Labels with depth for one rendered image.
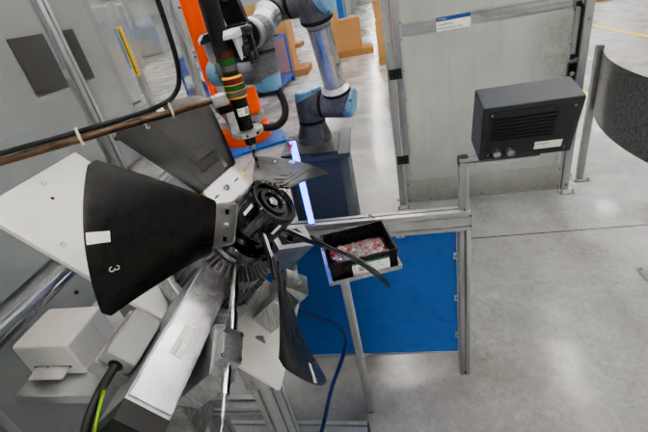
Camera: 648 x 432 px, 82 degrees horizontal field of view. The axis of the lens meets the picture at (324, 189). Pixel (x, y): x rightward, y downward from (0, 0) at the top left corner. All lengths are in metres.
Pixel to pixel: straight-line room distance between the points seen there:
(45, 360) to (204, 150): 0.67
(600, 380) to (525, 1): 1.99
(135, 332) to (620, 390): 1.81
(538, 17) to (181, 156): 2.31
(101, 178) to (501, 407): 1.68
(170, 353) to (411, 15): 2.27
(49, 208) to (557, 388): 1.87
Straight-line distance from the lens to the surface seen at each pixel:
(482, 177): 2.98
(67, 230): 0.91
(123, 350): 0.72
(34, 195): 0.96
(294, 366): 0.62
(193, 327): 0.74
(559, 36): 2.81
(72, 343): 1.15
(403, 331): 1.73
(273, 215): 0.76
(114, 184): 0.64
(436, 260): 1.47
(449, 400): 1.87
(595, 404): 1.98
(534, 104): 1.18
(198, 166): 0.86
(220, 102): 0.81
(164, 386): 0.69
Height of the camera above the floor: 1.59
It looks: 28 degrees down
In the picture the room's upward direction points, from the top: 12 degrees counter-clockwise
